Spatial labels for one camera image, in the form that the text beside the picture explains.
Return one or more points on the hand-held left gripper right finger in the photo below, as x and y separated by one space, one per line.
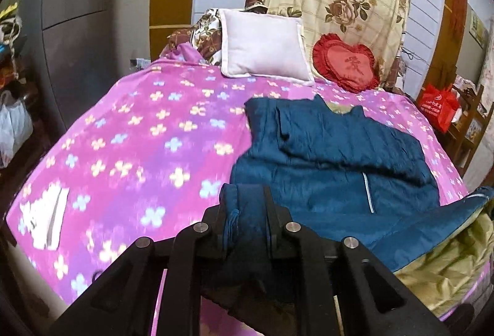
276 230

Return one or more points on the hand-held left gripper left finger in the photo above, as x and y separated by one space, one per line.
214 230

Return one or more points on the dark blue down jacket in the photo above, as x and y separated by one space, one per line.
339 166

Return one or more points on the pink floral bed sheet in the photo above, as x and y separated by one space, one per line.
154 135

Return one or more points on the white folded cloth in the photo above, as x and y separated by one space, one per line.
44 216

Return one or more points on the red heart-shaped cushion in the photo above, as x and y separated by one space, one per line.
345 64

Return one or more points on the white pillow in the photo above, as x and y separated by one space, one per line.
262 44

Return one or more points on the brown floral pillow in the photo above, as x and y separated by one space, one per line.
202 31

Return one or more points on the red shopping bag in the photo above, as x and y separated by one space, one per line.
440 106

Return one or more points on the wooden chair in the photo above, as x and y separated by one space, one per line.
469 120

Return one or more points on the white plastic bag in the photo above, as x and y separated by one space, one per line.
13 127

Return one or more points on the grey refrigerator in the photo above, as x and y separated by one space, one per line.
69 23

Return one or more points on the framed wall picture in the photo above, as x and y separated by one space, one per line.
477 27

